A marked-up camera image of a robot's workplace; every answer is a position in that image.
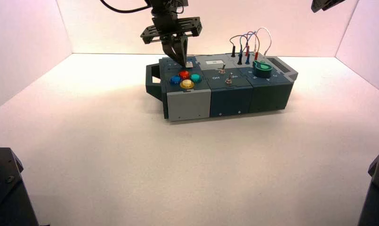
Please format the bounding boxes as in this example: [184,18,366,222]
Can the grey and teal control box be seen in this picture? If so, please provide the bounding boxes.
[145,53,299,122]

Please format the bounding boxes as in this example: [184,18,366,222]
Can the blue jumper cable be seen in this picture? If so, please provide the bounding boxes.
[239,31,256,57]

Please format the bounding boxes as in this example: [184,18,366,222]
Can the black robot base housing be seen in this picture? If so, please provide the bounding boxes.
[0,147,49,226]
[357,150,379,226]

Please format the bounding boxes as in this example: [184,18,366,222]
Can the black green rotary knob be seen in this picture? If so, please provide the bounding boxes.
[252,60,274,79]

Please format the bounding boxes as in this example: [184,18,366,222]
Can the white jumper cable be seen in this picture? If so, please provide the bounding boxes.
[255,27,273,54]

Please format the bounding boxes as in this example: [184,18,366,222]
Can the black jumper cable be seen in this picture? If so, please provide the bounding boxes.
[229,33,249,57]

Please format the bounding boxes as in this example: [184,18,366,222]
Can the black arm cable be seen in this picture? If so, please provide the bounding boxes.
[99,0,153,14]

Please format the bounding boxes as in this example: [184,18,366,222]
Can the red jumper cable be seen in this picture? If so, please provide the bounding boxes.
[247,32,261,55]

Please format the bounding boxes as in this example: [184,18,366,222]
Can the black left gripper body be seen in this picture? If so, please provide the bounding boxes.
[140,12,203,45]

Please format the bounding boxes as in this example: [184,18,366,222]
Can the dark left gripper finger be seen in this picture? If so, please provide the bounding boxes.
[177,36,189,67]
[162,39,181,65]

